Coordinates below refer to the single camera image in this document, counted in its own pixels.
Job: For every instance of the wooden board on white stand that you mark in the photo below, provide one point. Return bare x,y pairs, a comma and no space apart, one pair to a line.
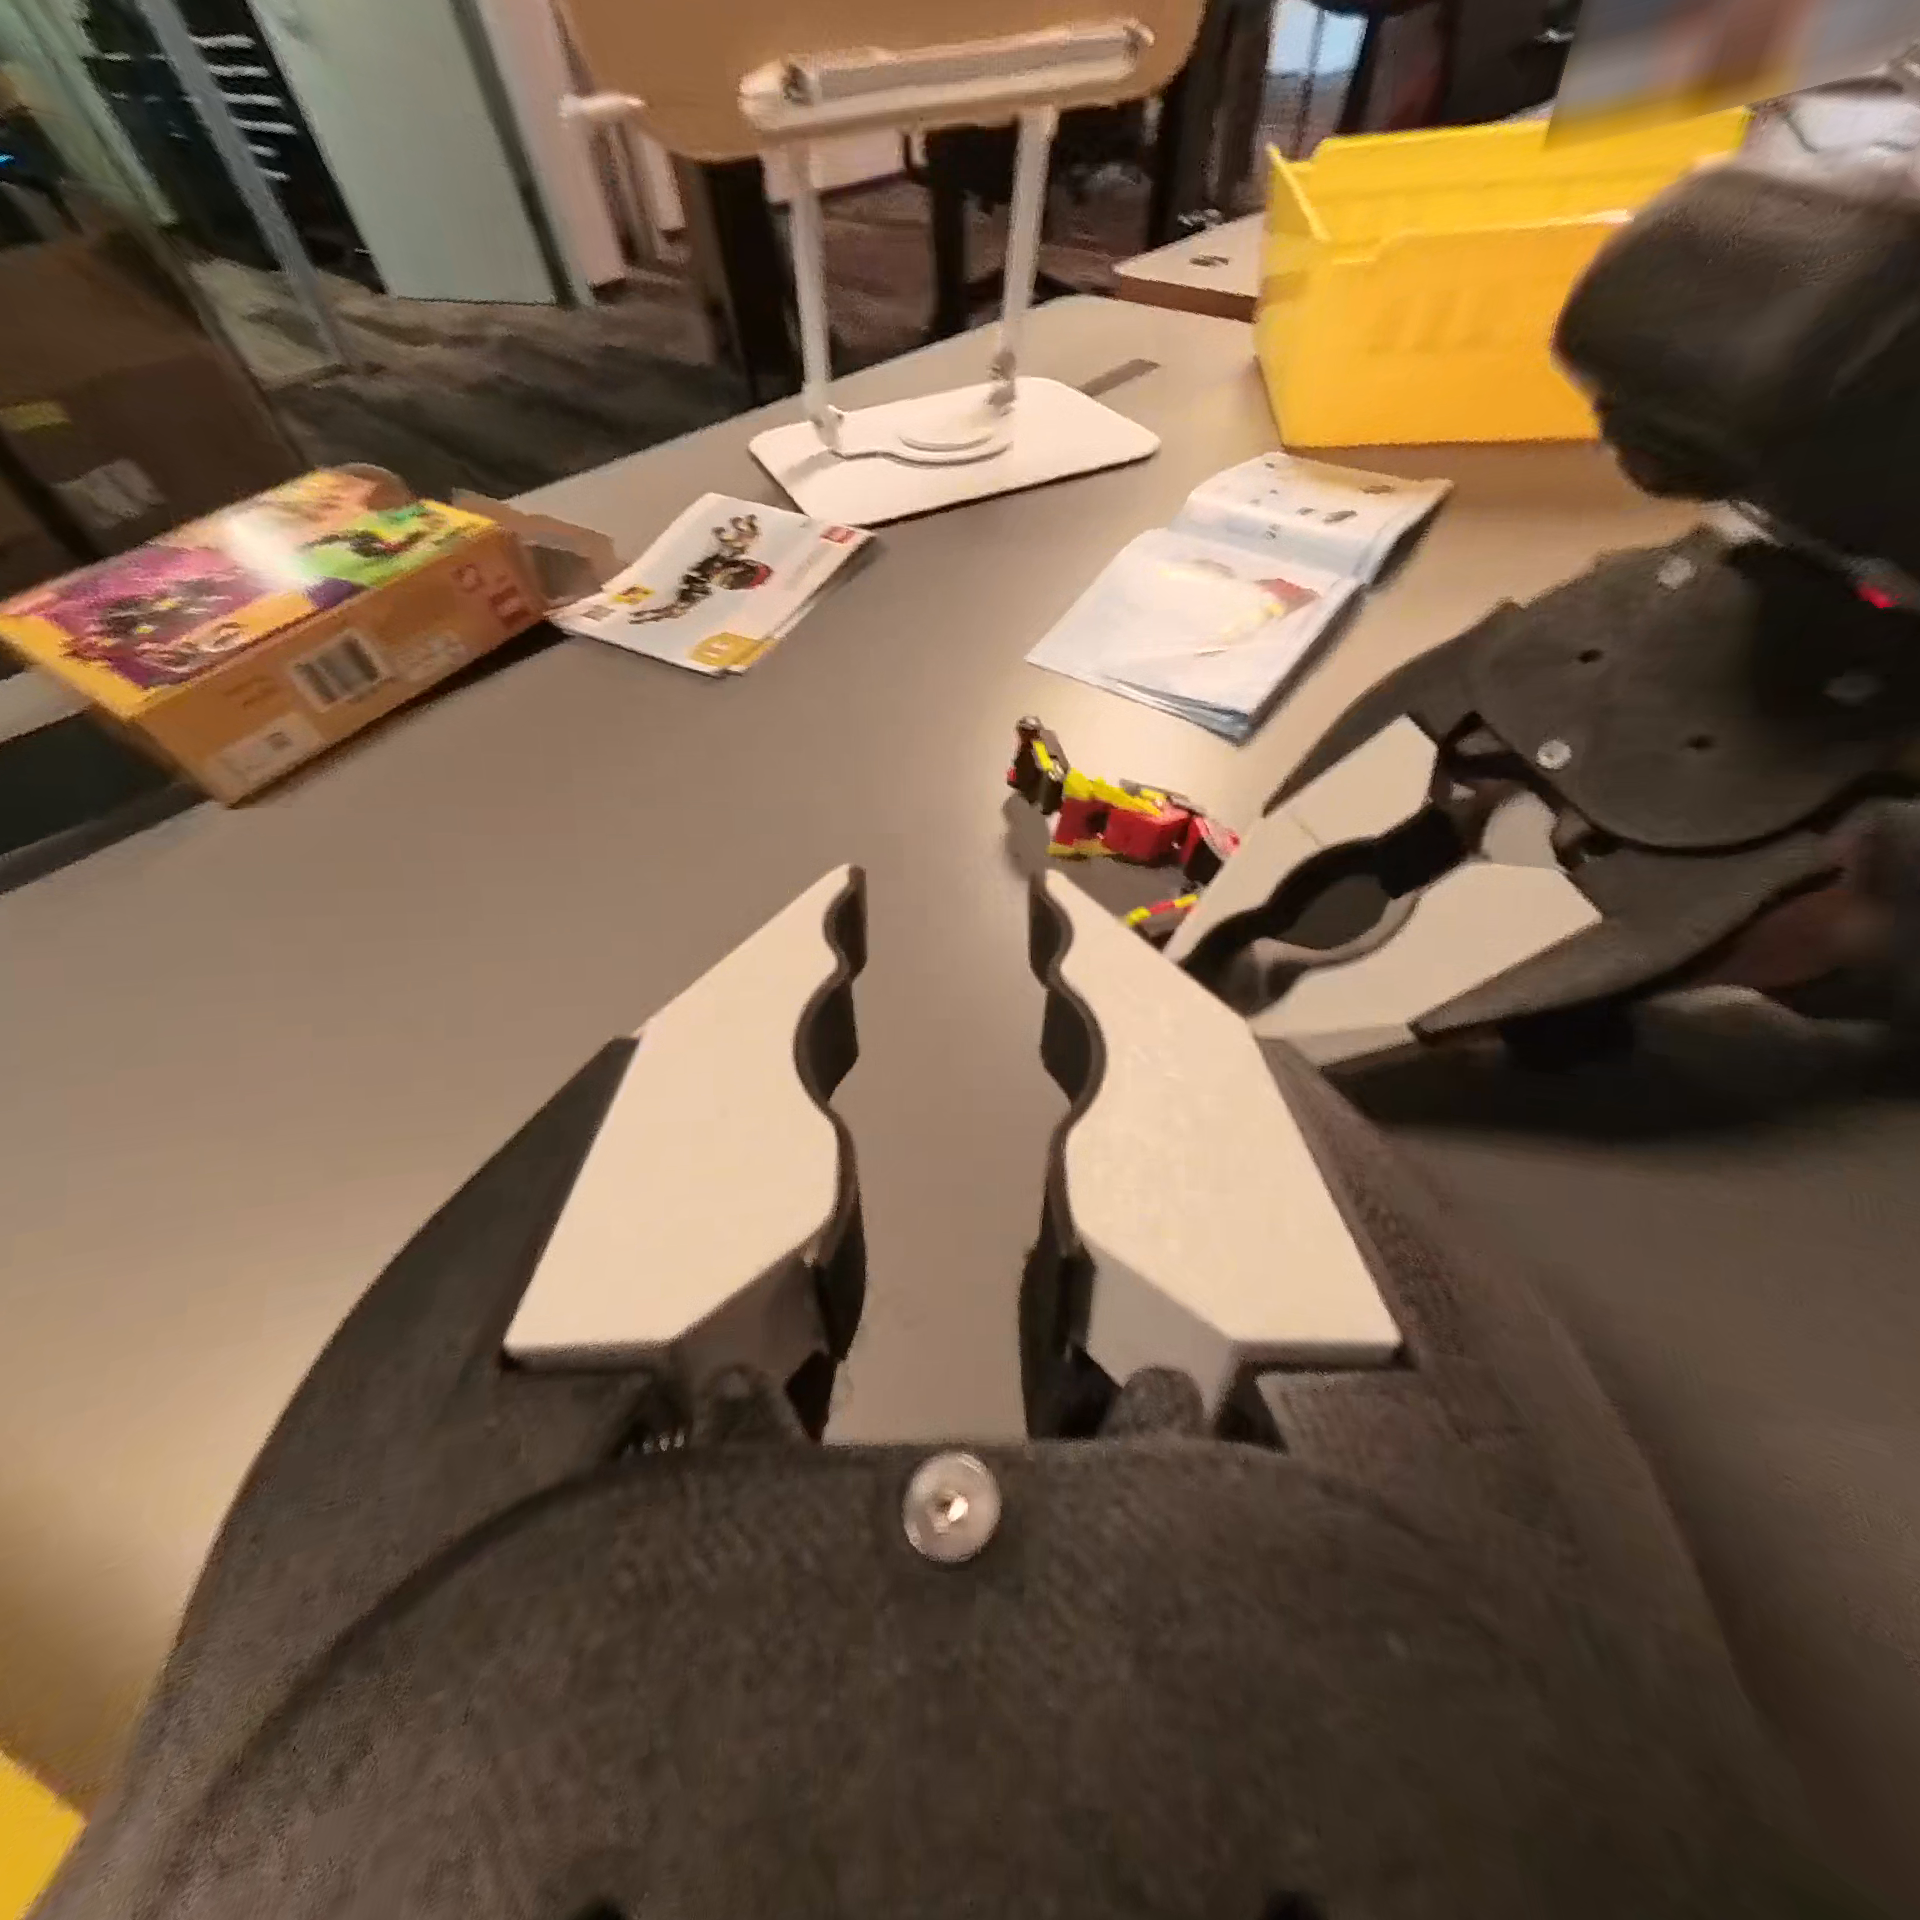
962,435

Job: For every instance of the black red yellow lego model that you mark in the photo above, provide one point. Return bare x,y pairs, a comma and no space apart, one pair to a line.
1118,820

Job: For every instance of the yellow object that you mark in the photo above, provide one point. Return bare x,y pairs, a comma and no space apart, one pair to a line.
30,1845

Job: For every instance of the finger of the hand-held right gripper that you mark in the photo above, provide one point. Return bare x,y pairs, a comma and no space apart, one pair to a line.
1484,931
1349,781

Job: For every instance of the open instruction booklet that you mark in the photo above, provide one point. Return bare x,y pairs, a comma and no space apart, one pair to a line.
1200,616

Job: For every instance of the closed instruction booklet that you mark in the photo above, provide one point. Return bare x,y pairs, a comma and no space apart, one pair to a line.
720,587

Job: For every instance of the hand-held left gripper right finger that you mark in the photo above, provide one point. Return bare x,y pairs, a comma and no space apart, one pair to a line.
1230,1214

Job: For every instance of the yellow plastic bin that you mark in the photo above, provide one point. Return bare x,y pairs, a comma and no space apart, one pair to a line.
1426,300

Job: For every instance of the orange cardboard lego box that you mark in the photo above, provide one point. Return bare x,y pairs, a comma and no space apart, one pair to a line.
271,630

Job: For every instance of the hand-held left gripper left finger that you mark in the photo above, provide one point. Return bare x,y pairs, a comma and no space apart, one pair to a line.
692,1202

